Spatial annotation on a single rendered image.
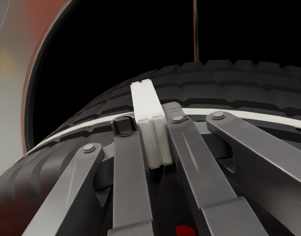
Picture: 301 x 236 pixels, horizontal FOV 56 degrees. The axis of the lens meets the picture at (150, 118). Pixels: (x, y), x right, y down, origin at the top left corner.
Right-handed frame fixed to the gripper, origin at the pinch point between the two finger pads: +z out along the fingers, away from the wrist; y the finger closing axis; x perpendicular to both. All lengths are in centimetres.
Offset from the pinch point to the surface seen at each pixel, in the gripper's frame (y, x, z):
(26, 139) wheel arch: -25.8, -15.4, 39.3
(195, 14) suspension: 16, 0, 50
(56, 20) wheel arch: -10.4, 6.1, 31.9
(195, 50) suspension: 15, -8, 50
